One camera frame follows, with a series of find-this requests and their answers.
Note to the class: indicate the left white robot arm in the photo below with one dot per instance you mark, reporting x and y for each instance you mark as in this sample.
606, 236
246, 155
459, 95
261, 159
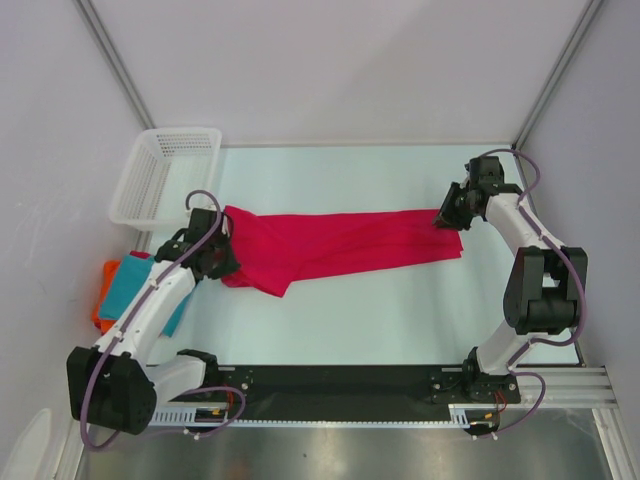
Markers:
111, 384

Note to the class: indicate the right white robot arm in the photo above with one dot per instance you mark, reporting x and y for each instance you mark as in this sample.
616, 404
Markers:
544, 302

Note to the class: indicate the aluminium frame rail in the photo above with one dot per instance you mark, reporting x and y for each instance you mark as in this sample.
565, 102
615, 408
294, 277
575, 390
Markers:
566, 387

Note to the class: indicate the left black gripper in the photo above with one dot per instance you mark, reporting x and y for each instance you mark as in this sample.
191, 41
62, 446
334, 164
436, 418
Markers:
231, 262

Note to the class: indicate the orange t shirt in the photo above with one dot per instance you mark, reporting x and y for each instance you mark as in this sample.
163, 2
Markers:
108, 273

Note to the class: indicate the white plastic basket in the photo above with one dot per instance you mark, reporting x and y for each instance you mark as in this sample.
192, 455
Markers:
163, 167

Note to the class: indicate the white cable duct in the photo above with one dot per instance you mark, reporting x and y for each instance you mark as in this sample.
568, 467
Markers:
191, 417

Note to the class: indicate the pink t shirt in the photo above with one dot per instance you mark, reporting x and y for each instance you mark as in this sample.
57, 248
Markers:
275, 251

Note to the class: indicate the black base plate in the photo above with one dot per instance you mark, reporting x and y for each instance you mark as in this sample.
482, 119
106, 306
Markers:
356, 393

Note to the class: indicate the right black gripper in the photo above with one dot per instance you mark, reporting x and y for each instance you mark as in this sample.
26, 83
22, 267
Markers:
446, 217

